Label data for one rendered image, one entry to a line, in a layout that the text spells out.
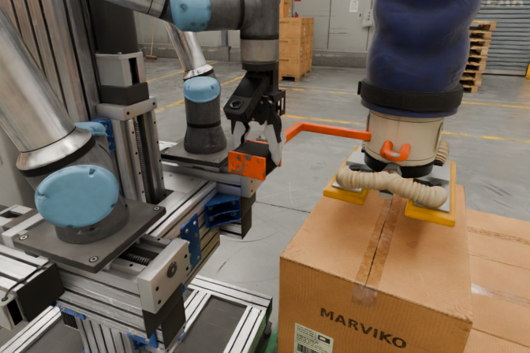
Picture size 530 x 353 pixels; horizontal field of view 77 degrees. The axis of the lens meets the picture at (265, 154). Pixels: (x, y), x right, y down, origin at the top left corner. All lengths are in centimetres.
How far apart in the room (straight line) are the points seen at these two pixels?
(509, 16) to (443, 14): 956
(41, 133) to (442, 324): 78
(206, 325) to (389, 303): 103
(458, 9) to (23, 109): 76
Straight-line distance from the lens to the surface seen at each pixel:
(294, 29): 774
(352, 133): 88
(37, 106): 58
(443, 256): 92
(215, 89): 110
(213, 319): 168
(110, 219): 79
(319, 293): 84
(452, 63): 80
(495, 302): 150
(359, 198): 82
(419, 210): 81
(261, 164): 66
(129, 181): 100
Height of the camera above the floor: 148
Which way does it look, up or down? 23 degrees down
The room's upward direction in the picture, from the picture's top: straight up
